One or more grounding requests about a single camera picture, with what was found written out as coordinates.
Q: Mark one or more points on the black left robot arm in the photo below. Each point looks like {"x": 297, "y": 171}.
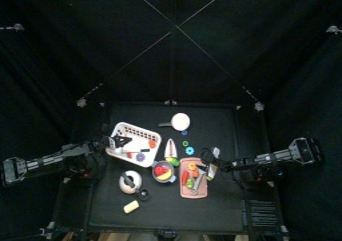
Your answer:
{"x": 45, "y": 160}

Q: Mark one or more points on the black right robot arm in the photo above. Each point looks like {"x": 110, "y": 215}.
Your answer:
{"x": 276, "y": 156}

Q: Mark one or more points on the white plastic slotted basket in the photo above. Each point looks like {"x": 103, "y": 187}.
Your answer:
{"x": 127, "y": 136}

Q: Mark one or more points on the small green toy piece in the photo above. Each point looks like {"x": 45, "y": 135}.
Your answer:
{"x": 209, "y": 177}

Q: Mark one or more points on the small red toy piece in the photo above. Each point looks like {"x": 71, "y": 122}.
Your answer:
{"x": 130, "y": 155}

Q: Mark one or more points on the grey toy knife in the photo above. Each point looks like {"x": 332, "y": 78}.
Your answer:
{"x": 198, "y": 182}

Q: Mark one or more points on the orange flower-shaped toy slice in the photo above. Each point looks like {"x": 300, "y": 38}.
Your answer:
{"x": 192, "y": 166}

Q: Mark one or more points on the green toy vegetable halves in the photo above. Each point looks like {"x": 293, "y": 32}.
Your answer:
{"x": 190, "y": 183}

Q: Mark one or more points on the red toy pepper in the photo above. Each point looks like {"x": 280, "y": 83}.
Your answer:
{"x": 185, "y": 177}

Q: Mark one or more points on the purple toy gear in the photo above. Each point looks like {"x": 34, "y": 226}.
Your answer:
{"x": 141, "y": 157}

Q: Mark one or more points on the orange toy piece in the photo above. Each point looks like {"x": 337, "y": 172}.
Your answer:
{"x": 153, "y": 144}

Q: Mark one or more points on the green yellow toy vegetable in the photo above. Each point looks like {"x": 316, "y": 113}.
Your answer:
{"x": 174, "y": 161}

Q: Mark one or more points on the yellow toy banana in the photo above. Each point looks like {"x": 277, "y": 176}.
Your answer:
{"x": 165, "y": 176}

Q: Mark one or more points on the red toy apple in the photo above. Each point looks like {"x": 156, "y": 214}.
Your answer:
{"x": 161, "y": 170}

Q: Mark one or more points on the white pointed toy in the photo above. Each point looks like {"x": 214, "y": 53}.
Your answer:
{"x": 170, "y": 148}

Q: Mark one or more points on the grey toy bowl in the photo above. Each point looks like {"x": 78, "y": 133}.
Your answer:
{"x": 156, "y": 177}

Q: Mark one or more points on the small blue toy gear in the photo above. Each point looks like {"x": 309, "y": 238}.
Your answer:
{"x": 185, "y": 132}

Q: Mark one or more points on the white text label sticker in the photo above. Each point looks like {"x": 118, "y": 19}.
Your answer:
{"x": 262, "y": 215}

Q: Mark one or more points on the pale yellow toy block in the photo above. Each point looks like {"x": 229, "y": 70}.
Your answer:
{"x": 131, "y": 206}

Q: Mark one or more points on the grey frame corner clamp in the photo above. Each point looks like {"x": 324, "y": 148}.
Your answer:
{"x": 81, "y": 102}
{"x": 18, "y": 27}
{"x": 333, "y": 29}
{"x": 260, "y": 106}

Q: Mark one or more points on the black table-level camera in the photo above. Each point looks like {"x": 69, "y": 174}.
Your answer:
{"x": 168, "y": 233}

